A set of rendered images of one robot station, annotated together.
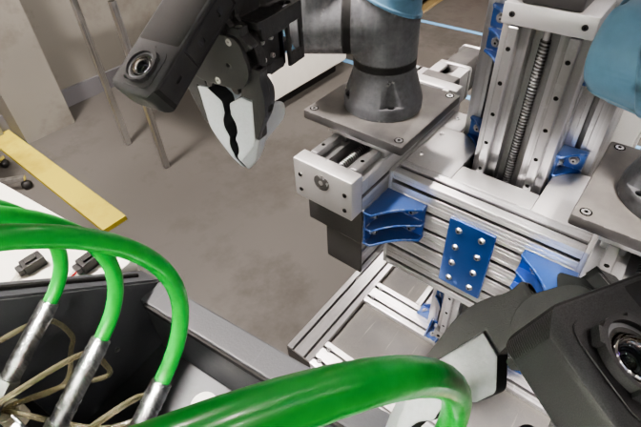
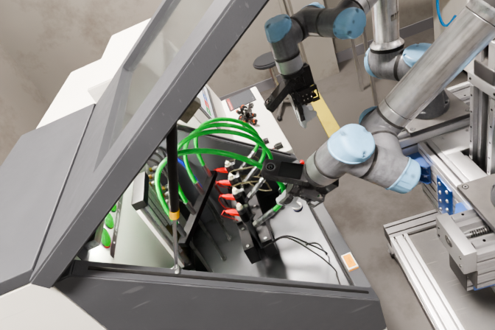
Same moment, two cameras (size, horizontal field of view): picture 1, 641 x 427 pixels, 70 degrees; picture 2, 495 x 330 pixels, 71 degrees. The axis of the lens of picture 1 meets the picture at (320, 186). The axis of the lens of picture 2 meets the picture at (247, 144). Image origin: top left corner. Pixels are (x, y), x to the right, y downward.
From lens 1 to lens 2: 0.78 m
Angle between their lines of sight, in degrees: 46
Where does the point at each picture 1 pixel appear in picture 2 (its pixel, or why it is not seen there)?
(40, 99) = (324, 58)
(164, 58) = (272, 101)
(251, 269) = not seen: hidden behind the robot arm
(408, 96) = (429, 107)
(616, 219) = (476, 194)
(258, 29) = (297, 93)
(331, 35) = (390, 74)
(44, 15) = not seen: hidden behind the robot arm
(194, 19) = (279, 92)
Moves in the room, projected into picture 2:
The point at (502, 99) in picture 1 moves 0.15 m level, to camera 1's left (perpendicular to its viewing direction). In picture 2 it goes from (474, 120) to (424, 113)
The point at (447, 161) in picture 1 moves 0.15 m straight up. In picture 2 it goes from (453, 146) to (452, 111)
